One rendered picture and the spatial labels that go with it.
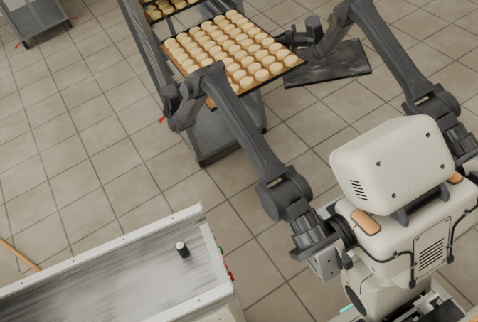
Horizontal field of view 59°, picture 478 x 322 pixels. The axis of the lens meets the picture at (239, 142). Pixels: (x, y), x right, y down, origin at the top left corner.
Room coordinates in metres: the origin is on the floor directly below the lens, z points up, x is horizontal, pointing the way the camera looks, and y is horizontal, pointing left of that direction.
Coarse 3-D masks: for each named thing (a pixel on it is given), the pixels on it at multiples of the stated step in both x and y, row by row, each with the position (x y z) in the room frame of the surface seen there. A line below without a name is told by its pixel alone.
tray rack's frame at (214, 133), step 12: (120, 0) 2.27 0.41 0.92; (132, 24) 2.27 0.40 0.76; (168, 24) 2.34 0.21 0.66; (132, 36) 2.28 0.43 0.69; (144, 60) 2.27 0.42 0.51; (156, 84) 2.27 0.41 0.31; (204, 108) 2.09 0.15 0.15; (204, 120) 1.98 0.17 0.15; (216, 120) 1.95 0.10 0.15; (204, 132) 1.88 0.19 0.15; (216, 132) 1.85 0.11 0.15; (228, 132) 1.82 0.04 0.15; (204, 144) 1.78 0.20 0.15; (216, 144) 1.75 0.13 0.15; (228, 144) 1.73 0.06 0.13; (204, 156) 1.69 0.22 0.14
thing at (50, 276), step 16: (192, 208) 0.80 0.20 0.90; (160, 224) 0.78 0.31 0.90; (176, 224) 0.77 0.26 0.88; (192, 224) 0.78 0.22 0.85; (112, 240) 0.77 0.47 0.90; (128, 240) 0.75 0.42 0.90; (144, 240) 0.76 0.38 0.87; (80, 256) 0.75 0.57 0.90; (96, 256) 0.73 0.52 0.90; (112, 256) 0.74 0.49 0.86; (48, 272) 0.72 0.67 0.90; (64, 272) 0.72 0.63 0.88; (80, 272) 0.72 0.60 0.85; (16, 288) 0.70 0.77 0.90; (32, 288) 0.70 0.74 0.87; (0, 304) 0.68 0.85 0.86
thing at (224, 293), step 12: (216, 288) 0.52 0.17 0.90; (228, 288) 0.51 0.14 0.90; (192, 300) 0.51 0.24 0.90; (204, 300) 0.50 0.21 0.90; (216, 300) 0.49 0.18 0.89; (228, 300) 0.50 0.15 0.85; (168, 312) 0.49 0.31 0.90; (180, 312) 0.48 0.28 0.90; (192, 312) 0.48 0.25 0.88; (204, 312) 0.49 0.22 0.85
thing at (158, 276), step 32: (128, 256) 0.74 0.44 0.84; (160, 256) 0.70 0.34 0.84; (192, 256) 0.67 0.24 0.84; (64, 288) 0.69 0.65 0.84; (96, 288) 0.66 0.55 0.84; (128, 288) 0.63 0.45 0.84; (160, 288) 0.60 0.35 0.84; (192, 288) 0.57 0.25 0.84; (0, 320) 0.64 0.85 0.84; (32, 320) 0.61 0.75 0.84; (64, 320) 0.59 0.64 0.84; (96, 320) 0.56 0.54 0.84; (128, 320) 0.53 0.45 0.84; (192, 320) 0.48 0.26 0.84; (224, 320) 0.48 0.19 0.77
